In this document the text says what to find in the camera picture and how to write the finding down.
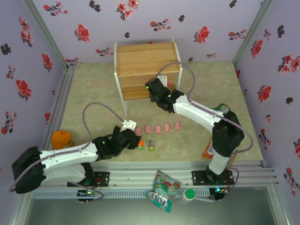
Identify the teal Fox's candy bag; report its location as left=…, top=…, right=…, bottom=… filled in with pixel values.
left=144, top=170, right=183, bottom=213

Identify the orange plastic toy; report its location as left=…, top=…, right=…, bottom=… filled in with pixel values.
left=51, top=130, right=74, bottom=150

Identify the yellow green Fox's candy bag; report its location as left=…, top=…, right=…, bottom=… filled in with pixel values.
left=211, top=104, right=232, bottom=116

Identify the white bottle green cap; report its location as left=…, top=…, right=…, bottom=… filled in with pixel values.
left=180, top=188, right=195, bottom=202

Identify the red Fox's candy bag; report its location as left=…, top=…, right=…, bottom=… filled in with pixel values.
left=202, top=138, right=215, bottom=160

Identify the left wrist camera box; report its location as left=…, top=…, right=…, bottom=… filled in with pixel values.
left=120, top=119, right=137, bottom=132

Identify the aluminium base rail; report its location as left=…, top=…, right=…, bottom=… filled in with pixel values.
left=22, top=161, right=278, bottom=188

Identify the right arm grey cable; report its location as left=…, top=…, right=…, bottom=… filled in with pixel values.
left=156, top=62, right=255, bottom=202

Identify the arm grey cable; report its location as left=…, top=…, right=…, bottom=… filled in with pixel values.
left=156, top=62, right=255, bottom=202
left=8, top=102, right=125, bottom=203

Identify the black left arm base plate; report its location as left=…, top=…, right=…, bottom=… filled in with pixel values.
left=67, top=171, right=110, bottom=188

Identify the wooden shelf white frame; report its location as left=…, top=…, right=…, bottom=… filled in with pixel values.
left=113, top=38, right=183, bottom=116

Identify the left arm grey cable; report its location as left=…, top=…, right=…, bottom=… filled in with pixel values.
left=8, top=102, right=125, bottom=203

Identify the white slotted cable duct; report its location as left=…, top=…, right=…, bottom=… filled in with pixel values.
left=31, top=189, right=210, bottom=199

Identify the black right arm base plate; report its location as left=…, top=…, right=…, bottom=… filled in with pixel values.
left=191, top=170, right=235, bottom=187

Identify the aluminium side rail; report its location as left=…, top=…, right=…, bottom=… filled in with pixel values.
left=35, top=64, right=77, bottom=171

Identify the aluminium corner post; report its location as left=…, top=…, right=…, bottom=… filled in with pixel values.
left=232, top=0, right=275, bottom=68
left=22, top=0, right=70, bottom=70

